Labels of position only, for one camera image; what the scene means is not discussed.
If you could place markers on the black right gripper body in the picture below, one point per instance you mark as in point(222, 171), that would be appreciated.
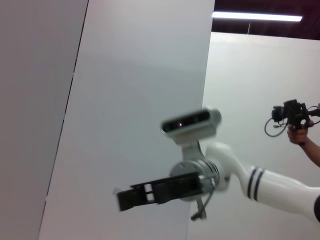
point(177, 186)

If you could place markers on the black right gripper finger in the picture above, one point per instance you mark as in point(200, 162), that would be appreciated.
point(132, 198)

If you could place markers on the black handheld teleoperation controller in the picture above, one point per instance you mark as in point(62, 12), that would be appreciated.
point(293, 112)

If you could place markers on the bare person forearm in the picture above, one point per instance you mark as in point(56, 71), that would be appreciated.
point(313, 153)

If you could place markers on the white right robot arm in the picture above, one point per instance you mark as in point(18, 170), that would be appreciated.
point(270, 185)

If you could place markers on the bare person hand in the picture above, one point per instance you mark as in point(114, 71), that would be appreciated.
point(300, 136)

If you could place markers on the long ceiling light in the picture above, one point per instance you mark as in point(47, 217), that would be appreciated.
point(257, 16)

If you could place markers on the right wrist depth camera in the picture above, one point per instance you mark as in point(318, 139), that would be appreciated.
point(190, 125)

